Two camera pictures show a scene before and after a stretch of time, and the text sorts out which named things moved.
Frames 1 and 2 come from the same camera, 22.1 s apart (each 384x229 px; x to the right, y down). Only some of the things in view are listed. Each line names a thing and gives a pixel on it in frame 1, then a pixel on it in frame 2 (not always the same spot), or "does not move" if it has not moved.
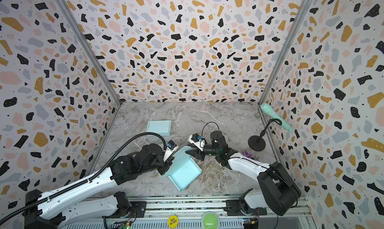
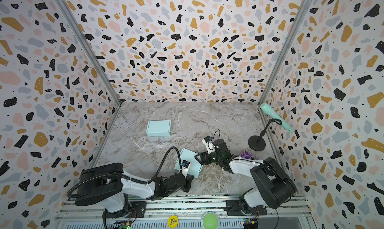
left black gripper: [165, 166] → [185, 181]
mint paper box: [162, 128] does not move
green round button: [209, 220] does not move
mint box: [183, 169] does not move
